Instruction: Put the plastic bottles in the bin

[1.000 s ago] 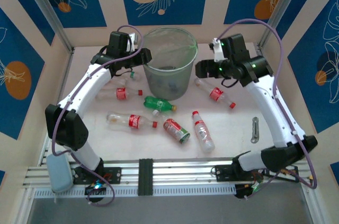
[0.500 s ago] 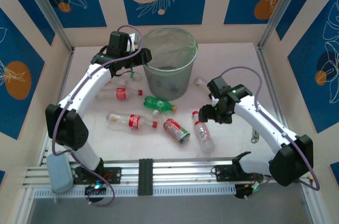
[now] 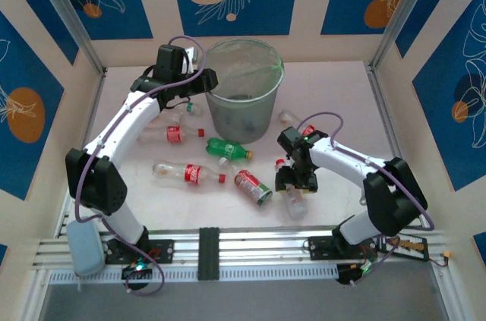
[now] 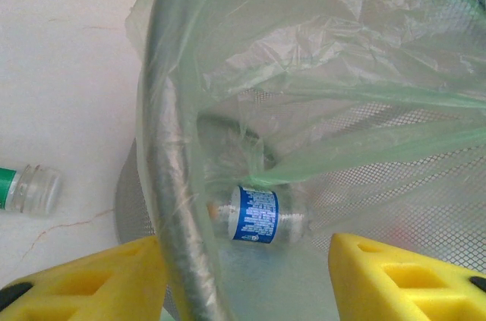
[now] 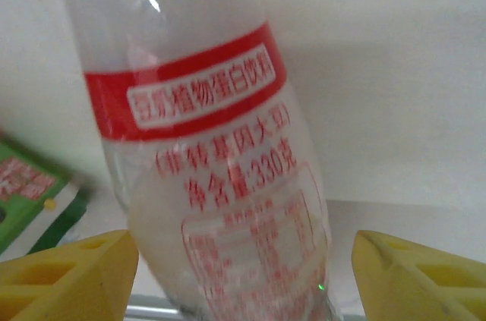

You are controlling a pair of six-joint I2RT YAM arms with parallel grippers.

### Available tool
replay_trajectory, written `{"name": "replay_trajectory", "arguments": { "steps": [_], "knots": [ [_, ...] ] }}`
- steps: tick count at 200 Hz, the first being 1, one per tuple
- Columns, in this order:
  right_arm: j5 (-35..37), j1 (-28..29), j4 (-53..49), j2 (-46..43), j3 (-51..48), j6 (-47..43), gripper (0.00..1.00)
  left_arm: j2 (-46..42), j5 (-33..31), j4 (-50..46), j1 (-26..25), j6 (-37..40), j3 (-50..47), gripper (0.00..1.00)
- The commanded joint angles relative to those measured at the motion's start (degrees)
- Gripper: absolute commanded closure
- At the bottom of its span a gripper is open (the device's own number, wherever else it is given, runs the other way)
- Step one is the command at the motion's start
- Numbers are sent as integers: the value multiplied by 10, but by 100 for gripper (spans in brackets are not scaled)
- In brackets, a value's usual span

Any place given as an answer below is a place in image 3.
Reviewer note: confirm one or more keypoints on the clear bottle with red cap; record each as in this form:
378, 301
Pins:
296, 203

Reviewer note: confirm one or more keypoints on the clear bottle with green label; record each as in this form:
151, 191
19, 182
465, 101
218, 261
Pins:
194, 108

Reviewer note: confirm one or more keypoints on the red and green drink can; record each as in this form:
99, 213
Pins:
248, 184

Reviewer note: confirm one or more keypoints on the clear plastic bottle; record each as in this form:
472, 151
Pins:
284, 116

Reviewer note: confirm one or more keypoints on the cola bottle with red label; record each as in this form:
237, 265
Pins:
173, 134

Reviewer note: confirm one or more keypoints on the clear bottle with white cap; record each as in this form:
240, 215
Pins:
225, 162

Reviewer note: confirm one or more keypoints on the green plastic bottle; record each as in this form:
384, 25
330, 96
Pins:
224, 147

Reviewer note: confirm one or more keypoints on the large cola bottle red label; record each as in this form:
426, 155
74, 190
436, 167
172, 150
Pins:
191, 174

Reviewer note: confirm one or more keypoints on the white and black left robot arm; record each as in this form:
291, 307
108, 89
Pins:
133, 120

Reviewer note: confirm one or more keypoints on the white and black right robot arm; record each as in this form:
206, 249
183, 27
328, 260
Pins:
341, 161

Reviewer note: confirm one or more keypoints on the translucent grey plastic bin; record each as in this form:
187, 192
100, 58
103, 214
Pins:
243, 123

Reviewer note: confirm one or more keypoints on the right controller board with light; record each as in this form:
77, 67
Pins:
347, 275

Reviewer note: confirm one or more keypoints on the controller board with light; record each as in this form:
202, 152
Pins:
347, 275
136, 271

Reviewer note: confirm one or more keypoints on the black power distribution board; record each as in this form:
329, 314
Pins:
412, 247

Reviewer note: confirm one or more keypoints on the left controller board with light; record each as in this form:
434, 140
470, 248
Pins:
136, 271

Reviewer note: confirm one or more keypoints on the blue-grey soft case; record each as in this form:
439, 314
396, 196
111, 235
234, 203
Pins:
85, 249

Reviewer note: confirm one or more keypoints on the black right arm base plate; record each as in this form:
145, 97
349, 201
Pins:
319, 249

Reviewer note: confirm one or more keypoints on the aluminium frame rail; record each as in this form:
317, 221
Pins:
258, 249

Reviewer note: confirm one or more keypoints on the aluminium table side rail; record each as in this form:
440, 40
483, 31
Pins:
387, 120
85, 139

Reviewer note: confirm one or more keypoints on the black rail bracket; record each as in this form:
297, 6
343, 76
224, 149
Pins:
209, 252

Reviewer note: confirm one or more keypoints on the aluminium corner post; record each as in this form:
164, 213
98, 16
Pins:
402, 13
68, 13

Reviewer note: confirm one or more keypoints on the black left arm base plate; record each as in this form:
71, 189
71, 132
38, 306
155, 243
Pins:
165, 250

